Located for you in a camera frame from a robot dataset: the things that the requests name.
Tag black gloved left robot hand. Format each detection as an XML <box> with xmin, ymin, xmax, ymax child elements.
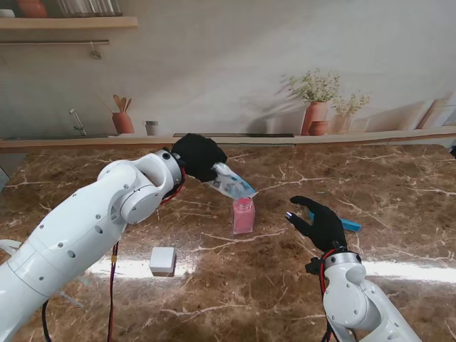
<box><xmin>171</xmin><ymin>133</ymin><xmax>229</xmax><ymax>183</ymax></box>

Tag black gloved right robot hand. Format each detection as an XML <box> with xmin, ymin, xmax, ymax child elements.
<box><xmin>284</xmin><ymin>195</ymin><xmax>348</xmax><ymax>253</ymax></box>

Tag blue plastic bag clip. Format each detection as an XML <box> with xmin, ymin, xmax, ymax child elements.
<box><xmin>308</xmin><ymin>209</ymin><xmax>362</xmax><ymax>232</ymax></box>

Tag white blue printed salt bag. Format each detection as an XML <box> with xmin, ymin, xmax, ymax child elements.
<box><xmin>207</xmin><ymin>162</ymin><xmax>258</xmax><ymax>201</ymax></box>

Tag clear bottle with pink seasoning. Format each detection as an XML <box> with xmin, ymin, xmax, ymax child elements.
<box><xmin>232</xmin><ymin>197</ymin><xmax>256</xmax><ymax>235</ymax></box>

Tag white square bottle cap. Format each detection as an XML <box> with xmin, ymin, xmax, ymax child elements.
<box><xmin>149</xmin><ymin>246</ymin><xmax>177</xmax><ymax>278</ymax></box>

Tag printed kitchen backdrop banner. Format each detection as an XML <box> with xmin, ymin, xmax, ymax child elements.
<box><xmin>0</xmin><ymin>0</ymin><xmax>456</xmax><ymax>155</ymax></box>

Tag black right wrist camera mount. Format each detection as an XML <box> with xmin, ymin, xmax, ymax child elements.
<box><xmin>305</xmin><ymin>256</ymin><xmax>325</xmax><ymax>276</ymax></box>

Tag red black right arm cables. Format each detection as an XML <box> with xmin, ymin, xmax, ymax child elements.
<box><xmin>318</xmin><ymin>248</ymin><xmax>338</xmax><ymax>342</ymax></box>

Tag red black arm cables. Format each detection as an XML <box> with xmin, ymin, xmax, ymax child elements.
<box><xmin>41</xmin><ymin>167</ymin><xmax>188</xmax><ymax>342</ymax></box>
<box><xmin>318</xmin><ymin>248</ymin><xmax>338</xmax><ymax>342</ymax></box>

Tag red black left arm cables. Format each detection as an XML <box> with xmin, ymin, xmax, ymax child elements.
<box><xmin>41</xmin><ymin>167</ymin><xmax>188</xmax><ymax>342</ymax></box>

